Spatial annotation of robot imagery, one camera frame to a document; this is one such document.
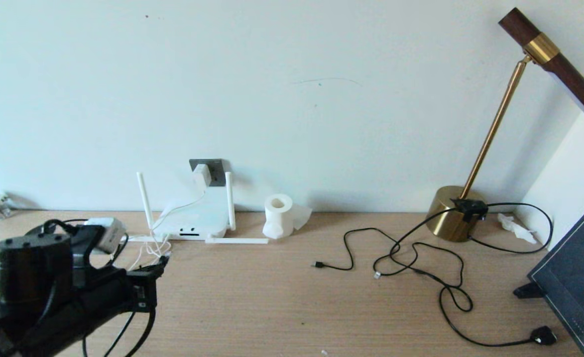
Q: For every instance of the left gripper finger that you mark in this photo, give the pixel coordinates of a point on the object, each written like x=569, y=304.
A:
x=145, y=297
x=153, y=267

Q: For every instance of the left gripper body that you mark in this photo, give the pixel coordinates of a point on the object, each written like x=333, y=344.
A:
x=113, y=295

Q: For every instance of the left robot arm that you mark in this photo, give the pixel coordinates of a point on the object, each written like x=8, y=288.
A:
x=29, y=267

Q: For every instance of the white router with antennas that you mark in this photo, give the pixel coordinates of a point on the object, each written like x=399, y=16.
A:
x=198, y=220

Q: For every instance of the white toilet paper roll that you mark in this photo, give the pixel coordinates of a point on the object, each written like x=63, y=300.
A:
x=278, y=218

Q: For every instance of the brass desk lamp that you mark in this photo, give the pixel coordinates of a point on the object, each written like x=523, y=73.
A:
x=450, y=218

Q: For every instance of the crumpled white tissue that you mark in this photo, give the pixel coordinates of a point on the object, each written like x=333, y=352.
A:
x=517, y=228

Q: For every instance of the black plastic clip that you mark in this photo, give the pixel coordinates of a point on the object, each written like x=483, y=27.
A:
x=529, y=291

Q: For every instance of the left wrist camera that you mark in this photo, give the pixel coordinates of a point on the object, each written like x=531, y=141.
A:
x=106, y=233

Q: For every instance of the grey wall socket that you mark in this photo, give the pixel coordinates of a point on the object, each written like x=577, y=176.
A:
x=217, y=171

